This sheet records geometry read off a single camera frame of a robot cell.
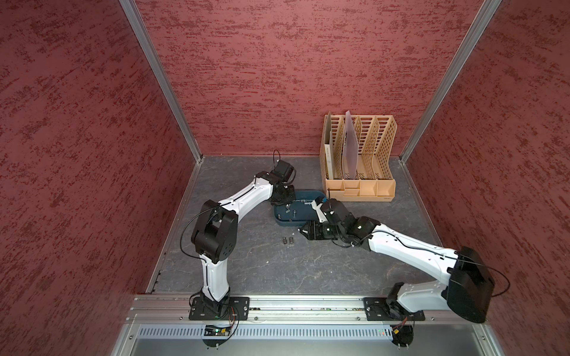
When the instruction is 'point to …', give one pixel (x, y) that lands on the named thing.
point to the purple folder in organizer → (350, 151)
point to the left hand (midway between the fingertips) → (290, 203)
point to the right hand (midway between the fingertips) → (306, 235)
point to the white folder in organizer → (327, 138)
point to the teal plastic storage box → (300, 212)
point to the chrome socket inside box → (304, 200)
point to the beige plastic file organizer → (374, 181)
